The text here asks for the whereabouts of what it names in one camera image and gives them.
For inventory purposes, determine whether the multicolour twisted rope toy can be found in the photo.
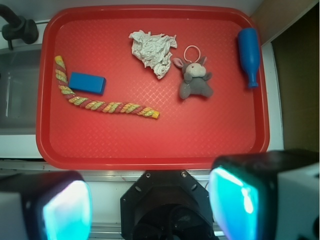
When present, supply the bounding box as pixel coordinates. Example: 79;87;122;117
54;55;161;120

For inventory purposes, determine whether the gray plush animal toy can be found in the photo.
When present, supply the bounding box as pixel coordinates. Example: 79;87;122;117
172;45;214;100

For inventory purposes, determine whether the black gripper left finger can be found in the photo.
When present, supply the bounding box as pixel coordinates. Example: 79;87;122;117
0;171;93;240

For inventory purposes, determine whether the crumpled white paper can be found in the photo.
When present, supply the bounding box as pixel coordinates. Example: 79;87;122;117
128;30;178;80

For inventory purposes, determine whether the black faucet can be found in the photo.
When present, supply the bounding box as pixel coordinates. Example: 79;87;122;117
0;4;39;51

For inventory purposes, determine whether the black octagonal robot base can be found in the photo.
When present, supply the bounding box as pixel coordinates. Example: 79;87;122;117
120;170;218;240

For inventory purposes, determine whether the blue plastic bottle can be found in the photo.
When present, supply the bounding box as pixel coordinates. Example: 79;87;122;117
237;27;260;89

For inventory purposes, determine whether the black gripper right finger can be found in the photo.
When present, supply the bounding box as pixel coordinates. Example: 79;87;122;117
208;149;320;240

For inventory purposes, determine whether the steel sink basin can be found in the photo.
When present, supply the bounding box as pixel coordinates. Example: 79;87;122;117
0;48;41;135

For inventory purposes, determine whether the blue rectangular block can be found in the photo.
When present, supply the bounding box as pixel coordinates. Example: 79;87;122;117
68;72;107;95

